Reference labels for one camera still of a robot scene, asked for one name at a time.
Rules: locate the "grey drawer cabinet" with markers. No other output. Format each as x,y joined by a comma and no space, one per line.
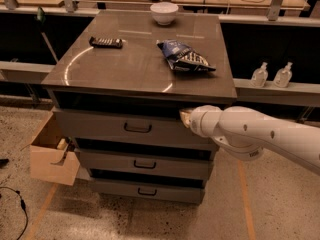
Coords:
137,80

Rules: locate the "left clear sanitizer bottle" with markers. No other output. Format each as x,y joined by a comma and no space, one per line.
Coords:
260,75

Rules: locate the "grey drawer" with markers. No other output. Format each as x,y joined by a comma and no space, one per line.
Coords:
135,129
148,163
148,191

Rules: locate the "clear sanitizer bottle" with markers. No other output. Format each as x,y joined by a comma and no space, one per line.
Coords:
283,76
260,75

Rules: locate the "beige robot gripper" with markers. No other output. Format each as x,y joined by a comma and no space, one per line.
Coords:
196,121

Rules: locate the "right clear sanitizer bottle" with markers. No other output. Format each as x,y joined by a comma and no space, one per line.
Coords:
283,76

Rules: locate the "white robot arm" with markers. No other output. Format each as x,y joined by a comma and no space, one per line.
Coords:
244,133

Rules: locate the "grey bottom drawer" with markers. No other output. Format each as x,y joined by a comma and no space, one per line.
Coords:
148,191

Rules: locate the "grey middle drawer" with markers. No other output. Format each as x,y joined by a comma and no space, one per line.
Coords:
148,163

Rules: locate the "cardboard box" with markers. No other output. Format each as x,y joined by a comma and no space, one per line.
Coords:
52,156

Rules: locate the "green handled tool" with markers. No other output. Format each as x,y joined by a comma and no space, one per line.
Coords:
40,19

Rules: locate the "white ceramic bowl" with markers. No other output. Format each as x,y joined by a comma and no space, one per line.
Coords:
164,13

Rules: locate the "black snack bar pack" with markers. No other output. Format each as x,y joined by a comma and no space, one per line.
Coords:
106,43

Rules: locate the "grey top drawer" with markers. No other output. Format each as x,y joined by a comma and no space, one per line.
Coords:
135,129

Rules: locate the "blue chip bag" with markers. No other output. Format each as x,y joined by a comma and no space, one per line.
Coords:
182,57

